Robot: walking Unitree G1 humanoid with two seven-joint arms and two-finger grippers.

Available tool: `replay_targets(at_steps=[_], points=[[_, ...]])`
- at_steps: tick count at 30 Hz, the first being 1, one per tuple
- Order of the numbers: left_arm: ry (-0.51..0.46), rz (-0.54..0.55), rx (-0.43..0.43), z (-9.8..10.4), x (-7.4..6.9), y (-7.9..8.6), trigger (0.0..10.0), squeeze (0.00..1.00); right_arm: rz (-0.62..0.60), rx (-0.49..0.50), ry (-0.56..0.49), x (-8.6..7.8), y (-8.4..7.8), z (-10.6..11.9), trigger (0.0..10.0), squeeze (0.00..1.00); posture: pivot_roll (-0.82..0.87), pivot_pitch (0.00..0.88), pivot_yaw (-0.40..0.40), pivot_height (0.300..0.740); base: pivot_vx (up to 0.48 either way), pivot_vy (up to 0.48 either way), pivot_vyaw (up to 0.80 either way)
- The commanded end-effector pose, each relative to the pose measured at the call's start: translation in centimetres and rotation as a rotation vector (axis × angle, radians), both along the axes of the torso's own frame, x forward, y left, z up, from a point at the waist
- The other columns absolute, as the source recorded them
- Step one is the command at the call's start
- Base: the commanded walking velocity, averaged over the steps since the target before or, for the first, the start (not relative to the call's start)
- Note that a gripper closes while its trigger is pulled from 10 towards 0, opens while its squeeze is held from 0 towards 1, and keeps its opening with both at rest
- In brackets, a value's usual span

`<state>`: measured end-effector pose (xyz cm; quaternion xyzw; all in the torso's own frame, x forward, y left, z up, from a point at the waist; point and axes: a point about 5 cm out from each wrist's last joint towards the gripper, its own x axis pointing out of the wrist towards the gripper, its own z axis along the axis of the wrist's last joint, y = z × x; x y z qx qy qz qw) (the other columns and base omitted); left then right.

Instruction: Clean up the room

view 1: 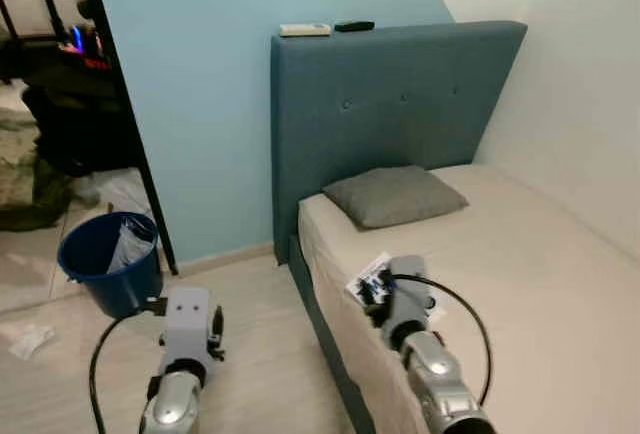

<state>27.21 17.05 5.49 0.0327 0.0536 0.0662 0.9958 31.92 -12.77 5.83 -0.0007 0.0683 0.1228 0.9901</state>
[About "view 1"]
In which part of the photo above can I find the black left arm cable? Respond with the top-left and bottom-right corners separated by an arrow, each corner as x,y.
88,297 -> 169,434

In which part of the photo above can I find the crinkled plastic wrapper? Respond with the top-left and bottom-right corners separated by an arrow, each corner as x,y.
105,216 -> 158,275

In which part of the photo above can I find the mattress with beige sheet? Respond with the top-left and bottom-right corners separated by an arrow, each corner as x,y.
298,164 -> 640,434

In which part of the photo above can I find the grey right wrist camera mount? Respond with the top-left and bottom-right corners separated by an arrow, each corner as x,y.
385,255 -> 433,330

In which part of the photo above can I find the black box with red lettering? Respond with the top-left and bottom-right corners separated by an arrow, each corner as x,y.
55,49 -> 111,73

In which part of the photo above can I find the olive green sack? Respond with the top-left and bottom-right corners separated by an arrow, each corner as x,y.
0,104 -> 71,232

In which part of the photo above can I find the white book with blue letters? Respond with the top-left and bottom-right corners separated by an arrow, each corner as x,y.
346,252 -> 446,325

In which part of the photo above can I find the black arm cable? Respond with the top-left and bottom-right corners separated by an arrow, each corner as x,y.
88,297 -> 169,434
385,274 -> 493,405

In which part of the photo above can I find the small white plastic bag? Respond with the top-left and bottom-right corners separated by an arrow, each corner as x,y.
75,169 -> 151,217

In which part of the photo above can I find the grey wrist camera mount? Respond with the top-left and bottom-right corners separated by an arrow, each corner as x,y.
385,255 -> 433,330
162,287 -> 213,360

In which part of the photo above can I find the white tissue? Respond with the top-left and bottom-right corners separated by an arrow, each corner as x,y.
5,322 -> 56,360

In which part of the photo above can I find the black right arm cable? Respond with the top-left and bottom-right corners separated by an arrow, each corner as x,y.
385,274 -> 493,405

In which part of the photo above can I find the dark blue bed base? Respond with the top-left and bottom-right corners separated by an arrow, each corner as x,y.
288,236 -> 376,434

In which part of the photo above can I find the blue fabric headboard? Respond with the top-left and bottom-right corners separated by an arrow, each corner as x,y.
270,21 -> 528,265

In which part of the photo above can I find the black door frame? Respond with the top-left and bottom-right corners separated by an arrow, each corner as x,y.
78,0 -> 179,275

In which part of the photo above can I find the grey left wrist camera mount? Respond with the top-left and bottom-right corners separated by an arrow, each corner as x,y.
162,287 -> 213,360

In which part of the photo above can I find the black fabric bag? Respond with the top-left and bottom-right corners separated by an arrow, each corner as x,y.
20,54 -> 141,177

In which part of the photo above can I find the blue plastic bucket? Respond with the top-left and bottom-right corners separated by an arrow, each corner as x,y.
57,212 -> 164,320

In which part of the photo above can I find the white remote control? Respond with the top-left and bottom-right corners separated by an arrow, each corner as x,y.
279,23 -> 332,37

